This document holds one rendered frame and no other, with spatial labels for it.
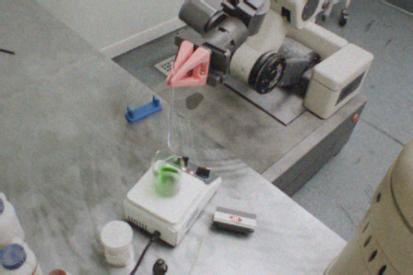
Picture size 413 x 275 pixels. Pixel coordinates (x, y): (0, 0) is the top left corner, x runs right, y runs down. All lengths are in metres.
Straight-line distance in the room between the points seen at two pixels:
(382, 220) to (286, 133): 1.45
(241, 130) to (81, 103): 0.72
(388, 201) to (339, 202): 1.78
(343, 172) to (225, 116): 0.73
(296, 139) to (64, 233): 1.05
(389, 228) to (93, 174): 0.82
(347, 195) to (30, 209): 1.49
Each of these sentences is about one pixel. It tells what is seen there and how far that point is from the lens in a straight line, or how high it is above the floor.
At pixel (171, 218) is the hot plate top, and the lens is 0.82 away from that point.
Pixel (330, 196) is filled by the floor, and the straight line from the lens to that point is 2.04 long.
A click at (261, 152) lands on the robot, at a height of 0.37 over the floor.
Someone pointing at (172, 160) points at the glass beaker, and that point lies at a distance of 0.83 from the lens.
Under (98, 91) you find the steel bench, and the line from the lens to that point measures 1.21.
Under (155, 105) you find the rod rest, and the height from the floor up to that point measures 0.76.
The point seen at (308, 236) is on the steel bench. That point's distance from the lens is 0.95.
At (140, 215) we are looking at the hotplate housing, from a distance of 0.86.
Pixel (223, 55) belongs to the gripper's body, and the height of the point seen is 1.13.
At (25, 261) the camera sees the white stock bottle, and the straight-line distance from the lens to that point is 0.80.
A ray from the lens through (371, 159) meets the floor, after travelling 2.29.
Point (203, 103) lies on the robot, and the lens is 1.76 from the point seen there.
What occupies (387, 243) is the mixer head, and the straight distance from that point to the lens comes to 0.26.
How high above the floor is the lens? 1.52
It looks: 46 degrees down
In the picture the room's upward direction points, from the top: 7 degrees clockwise
